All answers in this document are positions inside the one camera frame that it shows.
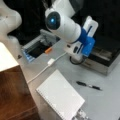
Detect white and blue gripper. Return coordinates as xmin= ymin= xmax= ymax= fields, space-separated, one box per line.
xmin=65 ymin=16 xmax=98 ymax=64

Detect black pen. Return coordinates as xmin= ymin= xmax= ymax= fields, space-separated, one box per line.
xmin=76 ymin=81 xmax=102 ymax=91

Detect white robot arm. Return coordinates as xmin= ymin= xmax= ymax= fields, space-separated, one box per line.
xmin=45 ymin=0 xmax=98 ymax=65

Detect black lidded drawer box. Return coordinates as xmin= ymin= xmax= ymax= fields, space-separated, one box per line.
xmin=83 ymin=45 xmax=120 ymax=75

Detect orange marker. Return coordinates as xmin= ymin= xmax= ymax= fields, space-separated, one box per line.
xmin=45 ymin=47 xmax=52 ymax=54

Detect grey metal tray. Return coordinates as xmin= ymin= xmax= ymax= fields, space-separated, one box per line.
xmin=22 ymin=29 xmax=59 ymax=62

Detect white spiral notebook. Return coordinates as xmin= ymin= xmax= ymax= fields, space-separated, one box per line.
xmin=36 ymin=70 xmax=85 ymax=120

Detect metal binder clips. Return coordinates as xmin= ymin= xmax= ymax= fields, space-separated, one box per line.
xmin=77 ymin=109 xmax=91 ymax=120

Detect brown wooden shelf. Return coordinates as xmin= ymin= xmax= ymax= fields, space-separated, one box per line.
xmin=0 ymin=42 xmax=40 ymax=120

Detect white cable with adapter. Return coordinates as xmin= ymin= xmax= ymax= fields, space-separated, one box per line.
xmin=26 ymin=51 xmax=69 ymax=84

